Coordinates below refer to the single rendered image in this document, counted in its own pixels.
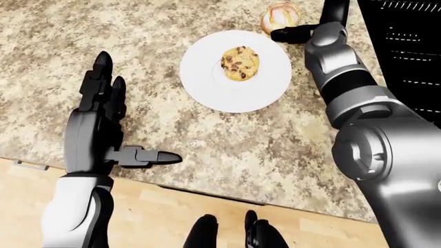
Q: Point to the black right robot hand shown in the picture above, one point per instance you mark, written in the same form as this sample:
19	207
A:
327	24

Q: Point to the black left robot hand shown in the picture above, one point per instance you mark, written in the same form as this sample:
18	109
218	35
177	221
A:
86	134

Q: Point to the glazed cream pastry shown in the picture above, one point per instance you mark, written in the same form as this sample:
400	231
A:
279	16

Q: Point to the chocolate chip cookie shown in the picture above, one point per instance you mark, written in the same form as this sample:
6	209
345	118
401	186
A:
240	63

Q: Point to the black stove appliance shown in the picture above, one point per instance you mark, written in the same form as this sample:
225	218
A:
406	51

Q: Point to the white round plate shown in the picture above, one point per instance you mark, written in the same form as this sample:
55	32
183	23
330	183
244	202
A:
235	71

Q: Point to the black robot legs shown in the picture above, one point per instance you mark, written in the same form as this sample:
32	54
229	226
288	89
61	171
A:
263	232

